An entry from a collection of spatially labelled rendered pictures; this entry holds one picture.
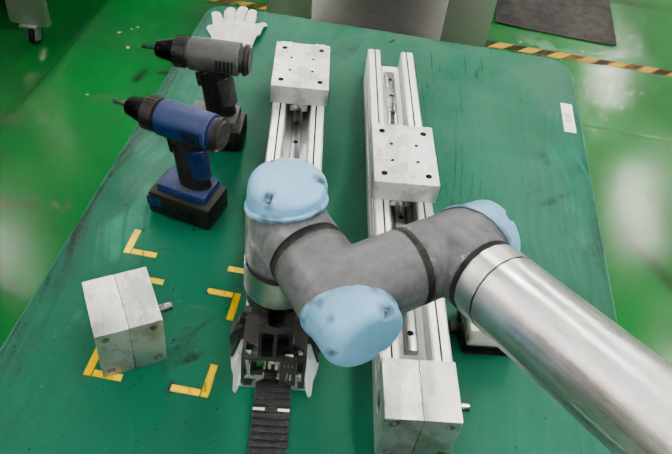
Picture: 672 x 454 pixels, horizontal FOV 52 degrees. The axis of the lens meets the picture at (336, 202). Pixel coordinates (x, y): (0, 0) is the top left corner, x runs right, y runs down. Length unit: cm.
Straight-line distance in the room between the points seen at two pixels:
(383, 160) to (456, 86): 50
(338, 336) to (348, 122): 95
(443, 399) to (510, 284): 38
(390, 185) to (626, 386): 70
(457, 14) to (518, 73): 84
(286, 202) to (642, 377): 31
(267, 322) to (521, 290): 27
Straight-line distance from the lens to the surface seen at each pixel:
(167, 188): 120
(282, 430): 99
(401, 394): 93
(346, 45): 172
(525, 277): 59
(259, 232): 64
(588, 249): 134
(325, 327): 57
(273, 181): 63
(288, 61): 141
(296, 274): 60
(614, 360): 54
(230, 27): 172
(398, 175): 116
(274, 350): 75
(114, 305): 100
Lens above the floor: 165
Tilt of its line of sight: 43 degrees down
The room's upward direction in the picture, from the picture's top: 8 degrees clockwise
